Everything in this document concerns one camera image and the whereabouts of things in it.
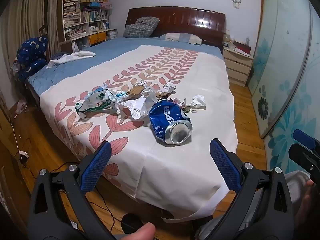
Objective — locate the green and white plastic bag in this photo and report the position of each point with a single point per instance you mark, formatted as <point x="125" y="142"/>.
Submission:
<point x="97" y="102"/>

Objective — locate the lined paper ball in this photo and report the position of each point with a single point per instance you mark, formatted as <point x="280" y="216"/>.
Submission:
<point x="169" y="88"/>

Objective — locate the white power adapter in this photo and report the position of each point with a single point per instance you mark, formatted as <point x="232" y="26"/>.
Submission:
<point x="23" y="154"/>

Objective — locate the purple wrapper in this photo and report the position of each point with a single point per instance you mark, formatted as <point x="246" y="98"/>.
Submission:
<point x="181" y="105"/>

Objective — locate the white cloth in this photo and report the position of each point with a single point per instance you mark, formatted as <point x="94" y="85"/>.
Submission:
<point x="75" y="55"/>

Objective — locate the beige curtain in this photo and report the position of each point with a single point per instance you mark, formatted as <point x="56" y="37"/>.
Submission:
<point x="27" y="12"/>

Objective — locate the deer head wall hook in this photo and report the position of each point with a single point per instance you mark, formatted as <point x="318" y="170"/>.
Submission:
<point x="236" y="2"/>

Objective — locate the blue and white pillow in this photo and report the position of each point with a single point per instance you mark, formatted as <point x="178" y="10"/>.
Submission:
<point x="180" y="38"/>

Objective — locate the torn cardboard piece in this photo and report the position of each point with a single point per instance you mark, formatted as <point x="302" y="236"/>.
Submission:
<point x="136" y="90"/>
<point x="162" y="95"/>

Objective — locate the white paper sheet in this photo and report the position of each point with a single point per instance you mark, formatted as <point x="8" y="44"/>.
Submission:
<point x="137" y="107"/>

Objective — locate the crushed blue soda can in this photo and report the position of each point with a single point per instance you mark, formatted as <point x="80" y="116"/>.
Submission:
<point x="167" y="117"/>

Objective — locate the pale wooden nightstand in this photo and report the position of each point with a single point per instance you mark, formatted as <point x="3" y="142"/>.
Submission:
<point x="237" y="65"/>

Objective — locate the foil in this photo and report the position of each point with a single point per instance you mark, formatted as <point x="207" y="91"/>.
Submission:
<point x="148" y="86"/>

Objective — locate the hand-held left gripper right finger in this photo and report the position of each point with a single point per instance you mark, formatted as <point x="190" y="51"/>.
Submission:
<point x="225" y="165"/>

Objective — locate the floral wardrobe sliding door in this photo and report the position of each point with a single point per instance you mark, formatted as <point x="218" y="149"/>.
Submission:
<point x="282" y="55"/>

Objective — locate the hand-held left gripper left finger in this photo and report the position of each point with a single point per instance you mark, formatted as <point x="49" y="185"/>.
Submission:
<point x="96" y="167"/>

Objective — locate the person's left hand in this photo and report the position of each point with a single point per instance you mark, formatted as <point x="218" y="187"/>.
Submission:
<point x="137" y="232"/>

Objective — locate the crushed clear plastic bottle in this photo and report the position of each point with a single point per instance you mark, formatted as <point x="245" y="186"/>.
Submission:
<point x="121" y="95"/>

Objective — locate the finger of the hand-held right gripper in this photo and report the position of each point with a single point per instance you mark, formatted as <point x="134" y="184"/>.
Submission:
<point x="303" y="138"/>

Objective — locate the red box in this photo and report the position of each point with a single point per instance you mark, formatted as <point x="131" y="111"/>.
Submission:
<point x="243" y="48"/>

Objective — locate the person's right hand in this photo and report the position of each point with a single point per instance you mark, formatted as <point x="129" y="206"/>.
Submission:
<point x="311" y="205"/>

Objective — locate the white tissue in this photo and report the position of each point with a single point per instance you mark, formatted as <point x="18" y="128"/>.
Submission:
<point x="199" y="101"/>

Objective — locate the dark wooden headboard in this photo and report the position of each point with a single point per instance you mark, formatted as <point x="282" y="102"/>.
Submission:
<point x="180" y="20"/>

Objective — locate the grey checked pillow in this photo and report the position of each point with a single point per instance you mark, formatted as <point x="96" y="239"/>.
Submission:
<point x="140" y="27"/>

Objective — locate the wooden chair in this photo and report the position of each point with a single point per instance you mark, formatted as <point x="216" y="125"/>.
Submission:
<point x="44" y="31"/>

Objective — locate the white bookshelf with books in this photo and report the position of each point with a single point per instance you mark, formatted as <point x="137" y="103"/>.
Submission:
<point x="75" y="10"/>

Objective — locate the bed with blue sheet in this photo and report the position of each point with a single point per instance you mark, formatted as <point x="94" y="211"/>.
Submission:
<point x="125" y="47"/>

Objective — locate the blue moon print cloth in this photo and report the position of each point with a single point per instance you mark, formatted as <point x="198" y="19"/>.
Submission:
<point x="31" y="55"/>

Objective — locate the white leaf print blanket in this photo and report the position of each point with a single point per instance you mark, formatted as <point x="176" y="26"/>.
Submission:
<point x="200" y="85"/>

